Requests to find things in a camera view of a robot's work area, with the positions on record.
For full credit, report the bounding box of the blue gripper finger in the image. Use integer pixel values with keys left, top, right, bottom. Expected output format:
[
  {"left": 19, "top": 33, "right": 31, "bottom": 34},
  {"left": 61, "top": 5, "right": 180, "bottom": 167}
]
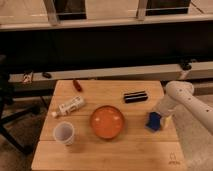
[{"left": 146, "top": 112, "right": 161, "bottom": 131}]

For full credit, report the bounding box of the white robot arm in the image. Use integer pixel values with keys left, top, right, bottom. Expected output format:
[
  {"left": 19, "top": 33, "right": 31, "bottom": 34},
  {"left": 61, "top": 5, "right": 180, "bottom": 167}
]
[{"left": 146, "top": 81, "right": 213, "bottom": 135}]

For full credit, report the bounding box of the black rectangular case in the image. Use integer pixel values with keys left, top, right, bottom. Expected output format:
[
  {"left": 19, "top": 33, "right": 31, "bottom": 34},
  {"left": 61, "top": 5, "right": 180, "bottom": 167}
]
[{"left": 124, "top": 91, "right": 148, "bottom": 103}]

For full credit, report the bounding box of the orange bowl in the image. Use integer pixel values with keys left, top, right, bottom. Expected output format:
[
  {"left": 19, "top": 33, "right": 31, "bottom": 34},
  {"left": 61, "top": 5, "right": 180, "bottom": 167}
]
[{"left": 90, "top": 105, "right": 125, "bottom": 139}]

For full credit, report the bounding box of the white tube with cap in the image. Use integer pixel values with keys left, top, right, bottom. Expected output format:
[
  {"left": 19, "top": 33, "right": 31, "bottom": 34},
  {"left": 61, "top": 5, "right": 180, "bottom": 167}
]
[{"left": 52, "top": 96, "right": 86, "bottom": 118}]

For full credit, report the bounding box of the red marker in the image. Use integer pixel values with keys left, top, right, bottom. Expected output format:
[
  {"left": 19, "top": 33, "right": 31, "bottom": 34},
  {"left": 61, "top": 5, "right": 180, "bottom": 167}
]
[{"left": 73, "top": 79, "right": 82, "bottom": 92}]

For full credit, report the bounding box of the black office chair base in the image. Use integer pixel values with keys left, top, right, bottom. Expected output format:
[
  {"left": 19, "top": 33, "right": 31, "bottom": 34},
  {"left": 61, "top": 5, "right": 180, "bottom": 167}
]
[{"left": 0, "top": 55, "right": 40, "bottom": 155}]

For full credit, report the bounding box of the black clamp on rail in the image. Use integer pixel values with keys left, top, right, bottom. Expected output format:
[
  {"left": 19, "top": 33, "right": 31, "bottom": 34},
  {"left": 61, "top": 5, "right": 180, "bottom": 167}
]
[{"left": 179, "top": 59, "right": 197, "bottom": 71}]

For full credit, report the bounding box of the black knob on rail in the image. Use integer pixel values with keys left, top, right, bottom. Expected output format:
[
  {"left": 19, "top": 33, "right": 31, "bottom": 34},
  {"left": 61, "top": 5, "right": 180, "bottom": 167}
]
[{"left": 42, "top": 72, "right": 52, "bottom": 79}]

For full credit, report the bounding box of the metal rail beam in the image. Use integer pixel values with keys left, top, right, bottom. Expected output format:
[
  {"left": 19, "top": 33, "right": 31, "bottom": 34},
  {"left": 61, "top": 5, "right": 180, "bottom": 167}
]
[{"left": 8, "top": 61, "right": 213, "bottom": 90}]

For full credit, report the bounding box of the small clip on rail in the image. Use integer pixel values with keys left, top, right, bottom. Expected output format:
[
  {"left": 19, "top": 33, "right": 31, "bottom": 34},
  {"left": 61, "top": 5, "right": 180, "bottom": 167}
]
[{"left": 22, "top": 72, "right": 33, "bottom": 84}]

